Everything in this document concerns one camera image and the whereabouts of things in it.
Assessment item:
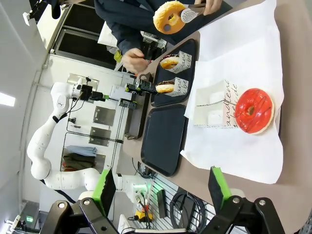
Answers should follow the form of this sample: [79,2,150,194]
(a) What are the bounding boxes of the black plastic serving tray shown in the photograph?
[140,104,189,177]
[150,38,197,108]

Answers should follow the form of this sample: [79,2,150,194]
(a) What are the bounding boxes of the large white paper sheet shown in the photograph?
[179,0,285,185]

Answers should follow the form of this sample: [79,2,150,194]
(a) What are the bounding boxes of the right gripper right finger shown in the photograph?
[201,165,286,234]

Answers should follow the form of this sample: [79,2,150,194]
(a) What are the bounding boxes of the coiled black cable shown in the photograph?
[169,191,208,234]

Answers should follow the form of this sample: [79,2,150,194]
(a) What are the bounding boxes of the yellow glazed donut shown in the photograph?
[153,0,190,35]

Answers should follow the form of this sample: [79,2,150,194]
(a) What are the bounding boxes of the person's left hand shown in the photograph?
[203,0,223,16]

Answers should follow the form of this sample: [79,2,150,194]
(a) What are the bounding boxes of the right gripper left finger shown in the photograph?
[45,167,117,234]

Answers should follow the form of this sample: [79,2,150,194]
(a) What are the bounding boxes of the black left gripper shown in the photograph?
[81,85,110,101]

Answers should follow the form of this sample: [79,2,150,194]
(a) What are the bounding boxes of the printed white paper sleeve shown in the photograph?
[170,50,193,74]
[169,77,190,98]
[193,78,239,129]

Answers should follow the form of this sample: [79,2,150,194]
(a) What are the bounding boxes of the person's right forearm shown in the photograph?
[94,0,159,56]

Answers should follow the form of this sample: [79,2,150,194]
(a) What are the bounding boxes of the brown plastic serving tray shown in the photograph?
[123,72,154,140]

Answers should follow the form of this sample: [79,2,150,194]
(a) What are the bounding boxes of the red glazed donut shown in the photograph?
[234,88,275,135]

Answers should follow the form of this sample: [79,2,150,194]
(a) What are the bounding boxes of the pile of folded clothes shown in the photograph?
[62,145,98,172]

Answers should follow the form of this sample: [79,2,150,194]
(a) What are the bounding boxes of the black power adapter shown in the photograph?
[156,188,169,219]

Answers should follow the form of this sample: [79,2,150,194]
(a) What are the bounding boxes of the chocolate glazed donut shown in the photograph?
[159,54,180,71]
[155,80,176,94]

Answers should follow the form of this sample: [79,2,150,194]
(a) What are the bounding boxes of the grey metal wall plate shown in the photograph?
[88,126,112,147]
[93,105,117,127]

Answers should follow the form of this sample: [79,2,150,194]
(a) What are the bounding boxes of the yellow connector plug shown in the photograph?
[134,210,154,223]

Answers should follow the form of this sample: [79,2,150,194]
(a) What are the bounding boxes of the perforated serving tongs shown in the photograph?
[179,1,208,24]

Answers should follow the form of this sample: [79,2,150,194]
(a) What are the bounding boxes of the person's right hand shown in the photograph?
[121,48,150,75]

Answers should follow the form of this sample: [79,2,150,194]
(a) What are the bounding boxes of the rectangular ceiling light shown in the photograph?
[0,92,16,107]

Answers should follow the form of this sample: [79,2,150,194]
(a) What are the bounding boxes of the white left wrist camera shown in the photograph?
[72,78,84,98]

